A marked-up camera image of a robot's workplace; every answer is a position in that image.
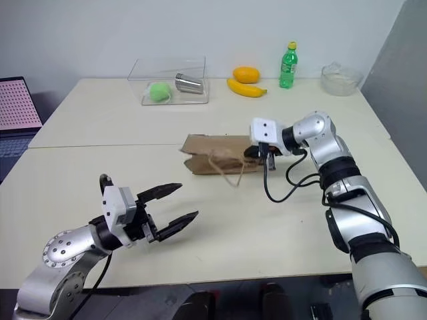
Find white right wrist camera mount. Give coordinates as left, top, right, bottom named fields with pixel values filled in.
left=250, top=117, right=288, bottom=157

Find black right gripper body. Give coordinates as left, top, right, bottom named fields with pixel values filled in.
left=257, top=143, right=280, bottom=171

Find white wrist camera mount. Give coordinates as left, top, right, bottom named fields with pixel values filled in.
left=250, top=117, right=288, bottom=157
left=101, top=185, right=138, bottom=249

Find clear glass bowl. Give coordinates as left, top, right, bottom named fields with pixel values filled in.
left=321, top=61, right=365, bottom=97

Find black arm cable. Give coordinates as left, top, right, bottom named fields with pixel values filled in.
left=79, top=173, right=115, bottom=301
left=261, top=142, right=401, bottom=249

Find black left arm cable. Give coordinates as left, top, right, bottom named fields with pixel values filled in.
left=79, top=173, right=115, bottom=301

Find yellow banana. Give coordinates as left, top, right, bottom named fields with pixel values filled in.
left=227, top=78, right=269, bottom=99

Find laptop with pink screen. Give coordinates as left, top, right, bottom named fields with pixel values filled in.
left=0, top=76, right=45, bottom=185

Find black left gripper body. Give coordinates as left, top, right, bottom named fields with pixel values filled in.
left=123, top=198, right=159, bottom=244

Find green ball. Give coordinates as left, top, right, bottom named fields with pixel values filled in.
left=148, top=82, right=172, bottom=103

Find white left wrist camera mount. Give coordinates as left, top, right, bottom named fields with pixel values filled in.
left=101, top=185, right=138, bottom=249

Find stainless steel cup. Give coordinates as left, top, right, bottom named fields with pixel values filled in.
left=175, top=73, right=205, bottom=96

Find green soda bottle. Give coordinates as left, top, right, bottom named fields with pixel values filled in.
left=278, top=41, right=299, bottom=90

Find orange mango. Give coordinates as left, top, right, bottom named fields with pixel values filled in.
left=232, top=66, right=261, bottom=85

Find clear plastic box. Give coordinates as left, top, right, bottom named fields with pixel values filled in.
left=127, top=55, right=210, bottom=107

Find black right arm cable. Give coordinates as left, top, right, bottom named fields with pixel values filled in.
left=261, top=142, right=401, bottom=249

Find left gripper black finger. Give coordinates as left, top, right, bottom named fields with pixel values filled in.
left=156, top=210, right=199, bottom=243
left=135, top=182, right=183, bottom=204

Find grey partition panel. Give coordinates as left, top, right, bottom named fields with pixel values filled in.
left=360, top=0, right=427, bottom=195

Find brown paper bag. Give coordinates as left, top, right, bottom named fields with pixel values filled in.
left=179, top=133, right=268, bottom=189

